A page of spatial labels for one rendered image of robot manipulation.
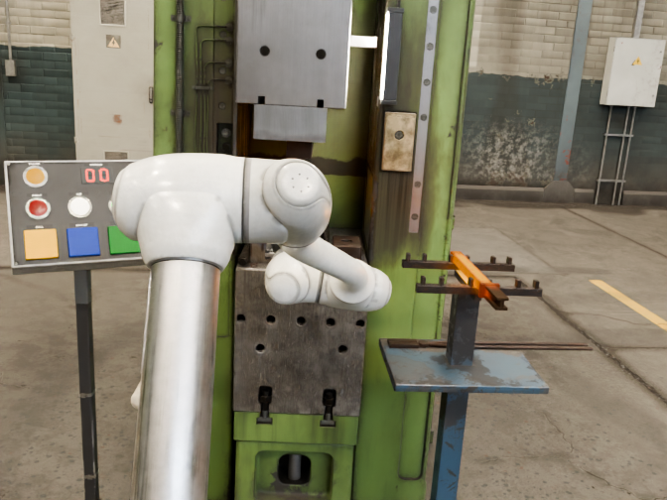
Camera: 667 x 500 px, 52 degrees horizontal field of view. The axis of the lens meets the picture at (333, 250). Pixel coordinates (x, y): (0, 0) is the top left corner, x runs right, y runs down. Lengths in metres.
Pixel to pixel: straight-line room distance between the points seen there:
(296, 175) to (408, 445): 1.57
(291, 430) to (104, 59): 5.62
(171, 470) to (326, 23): 1.29
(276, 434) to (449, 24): 1.30
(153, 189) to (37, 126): 7.16
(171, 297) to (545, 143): 7.78
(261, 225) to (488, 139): 7.38
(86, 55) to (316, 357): 5.67
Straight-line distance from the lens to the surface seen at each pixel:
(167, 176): 1.01
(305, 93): 1.90
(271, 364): 2.03
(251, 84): 1.91
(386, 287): 1.57
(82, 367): 2.10
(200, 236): 0.98
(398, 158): 2.05
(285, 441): 2.15
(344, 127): 2.39
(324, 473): 2.26
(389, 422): 2.35
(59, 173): 1.91
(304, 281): 1.52
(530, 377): 1.89
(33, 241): 1.85
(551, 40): 8.51
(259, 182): 1.00
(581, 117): 8.72
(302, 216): 0.98
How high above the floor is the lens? 1.48
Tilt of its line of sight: 15 degrees down
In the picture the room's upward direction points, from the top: 3 degrees clockwise
